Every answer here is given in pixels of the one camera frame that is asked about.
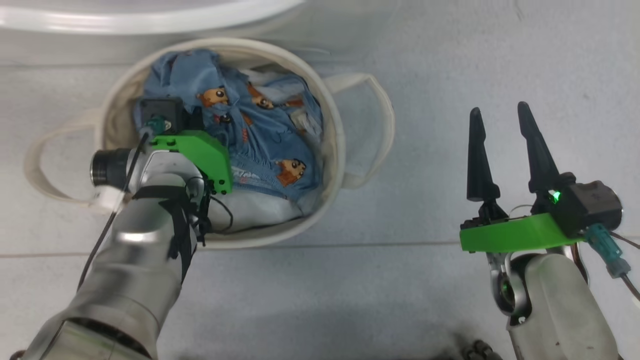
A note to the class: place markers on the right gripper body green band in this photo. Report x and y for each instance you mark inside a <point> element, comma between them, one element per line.
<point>515,232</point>

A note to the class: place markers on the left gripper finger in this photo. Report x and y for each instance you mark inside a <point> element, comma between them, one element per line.
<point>196,120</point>

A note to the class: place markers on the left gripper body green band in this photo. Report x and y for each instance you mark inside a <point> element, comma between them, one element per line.
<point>210,155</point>

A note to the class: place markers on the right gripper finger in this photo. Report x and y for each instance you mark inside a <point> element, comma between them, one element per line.
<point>540,160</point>
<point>481,165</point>

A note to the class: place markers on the blue bear-print garment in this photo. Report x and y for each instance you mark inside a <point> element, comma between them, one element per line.
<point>270,135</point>

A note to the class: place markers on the white front-load washing machine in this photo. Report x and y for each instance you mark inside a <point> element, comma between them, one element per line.
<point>325,30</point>

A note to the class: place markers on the cream canvas laundry basket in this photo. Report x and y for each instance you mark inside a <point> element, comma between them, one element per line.
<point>332,150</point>

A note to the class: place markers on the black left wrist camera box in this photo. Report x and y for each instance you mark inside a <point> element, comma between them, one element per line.
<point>161,111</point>

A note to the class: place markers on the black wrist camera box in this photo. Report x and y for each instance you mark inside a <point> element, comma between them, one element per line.
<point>592,202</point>
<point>161,111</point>

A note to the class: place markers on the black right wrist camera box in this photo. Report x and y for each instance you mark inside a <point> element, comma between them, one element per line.
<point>592,202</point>

